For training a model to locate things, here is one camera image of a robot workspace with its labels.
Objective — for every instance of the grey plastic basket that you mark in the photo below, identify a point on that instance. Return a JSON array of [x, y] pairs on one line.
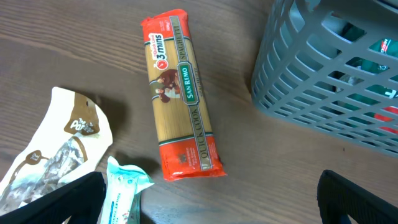
[[332, 66]]

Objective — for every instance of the light blue snack bar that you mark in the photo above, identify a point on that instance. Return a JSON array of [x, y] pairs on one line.
[[122, 204]]

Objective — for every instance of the San Remo spaghetti packet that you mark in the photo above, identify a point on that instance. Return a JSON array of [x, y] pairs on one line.
[[186, 140]]

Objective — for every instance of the white brown snack bag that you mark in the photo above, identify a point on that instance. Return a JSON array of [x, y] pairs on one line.
[[69, 143]]

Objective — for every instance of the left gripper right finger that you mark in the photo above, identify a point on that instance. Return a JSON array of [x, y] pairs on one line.
[[341, 200]]

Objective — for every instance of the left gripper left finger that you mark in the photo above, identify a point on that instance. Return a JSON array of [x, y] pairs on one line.
[[79, 201]]

